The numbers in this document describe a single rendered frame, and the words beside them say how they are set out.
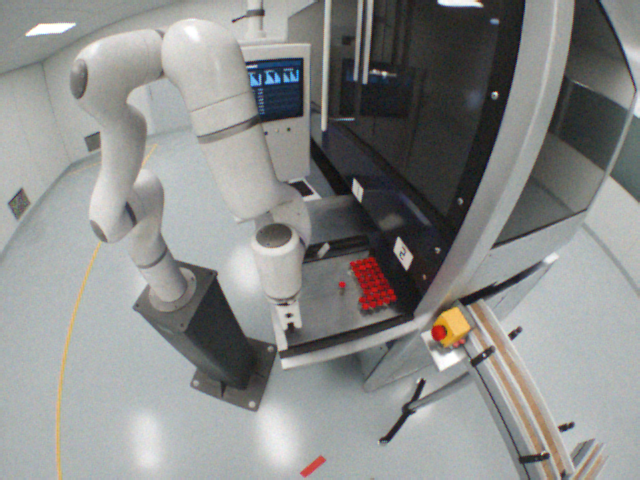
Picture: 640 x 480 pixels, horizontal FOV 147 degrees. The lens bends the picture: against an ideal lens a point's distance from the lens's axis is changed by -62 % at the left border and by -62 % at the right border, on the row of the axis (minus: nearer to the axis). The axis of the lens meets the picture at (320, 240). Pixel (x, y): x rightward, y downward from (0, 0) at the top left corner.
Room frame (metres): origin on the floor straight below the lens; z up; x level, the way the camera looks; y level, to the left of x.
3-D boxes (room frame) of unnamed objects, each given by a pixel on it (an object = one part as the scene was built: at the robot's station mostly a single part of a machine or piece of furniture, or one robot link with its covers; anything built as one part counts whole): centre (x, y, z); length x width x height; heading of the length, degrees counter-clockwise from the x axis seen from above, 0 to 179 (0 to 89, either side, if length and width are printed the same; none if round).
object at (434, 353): (0.25, -0.39, 0.87); 0.14 x 0.13 x 0.02; 108
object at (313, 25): (1.51, 0.08, 1.51); 0.49 x 0.01 x 0.59; 18
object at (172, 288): (0.41, 0.51, 0.95); 0.19 x 0.19 x 0.18
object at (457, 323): (0.25, -0.35, 1.00); 0.08 x 0.07 x 0.07; 108
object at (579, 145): (0.46, -0.77, 1.51); 0.85 x 0.01 x 0.59; 108
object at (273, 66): (1.25, 0.33, 1.19); 0.50 x 0.19 x 0.78; 118
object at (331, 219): (0.78, -0.05, 0.90); 0.34 x 0.26 x 0.04; 108
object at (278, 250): (0.31, 0.08, 1.17); 0.09 x 0.08 x 0.13; 166
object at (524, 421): (0.02, -0.57, 0.92); 0.69 x 0.16 x 0.16; 18
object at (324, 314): (0.42, -0.05, 0.90); 0.34 x 0.26 x 0.04; 108
